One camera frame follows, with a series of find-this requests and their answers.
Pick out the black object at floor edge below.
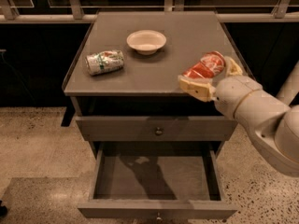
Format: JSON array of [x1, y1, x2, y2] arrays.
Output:
[[0, 200, 7, 217]]

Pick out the closed grey top drawer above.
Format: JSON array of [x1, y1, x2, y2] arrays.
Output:
[[76, 116, 236, 142]]

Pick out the green white soda can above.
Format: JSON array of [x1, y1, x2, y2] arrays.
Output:
[[85, 50, 124, 76]]

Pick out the brass drawer knob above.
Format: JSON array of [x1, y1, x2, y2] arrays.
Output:
[[155, 127, 164, 136], [156, 212, 163, 222]]

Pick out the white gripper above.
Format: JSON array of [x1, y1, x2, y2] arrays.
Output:
[[178, 56, 263, 119]]

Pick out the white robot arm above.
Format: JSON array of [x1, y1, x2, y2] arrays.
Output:
[[178, 56, 299, 177]]

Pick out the grey drawer cabinet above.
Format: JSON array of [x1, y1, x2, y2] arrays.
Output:
[[62, 10, 260, 161]]

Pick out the brass middle drawer knob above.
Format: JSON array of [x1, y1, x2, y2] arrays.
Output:
[[156, 212, 163, 222]]

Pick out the metal window railing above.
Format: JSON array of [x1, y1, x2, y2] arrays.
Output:
[[0, 0, 299, 22]]

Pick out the red coke can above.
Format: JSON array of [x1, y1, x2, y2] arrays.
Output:
[[183, 51, 225, 78]]

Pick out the open grey middle drawer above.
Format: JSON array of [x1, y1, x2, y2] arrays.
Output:
[[78, 141, 237, 220]]

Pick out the brass top drawer knob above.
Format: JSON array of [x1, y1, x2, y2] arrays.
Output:
[[155, 127, 164, 136]]

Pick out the white bowl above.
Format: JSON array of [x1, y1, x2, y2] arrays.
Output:
[[126, 30, 166, 55]]

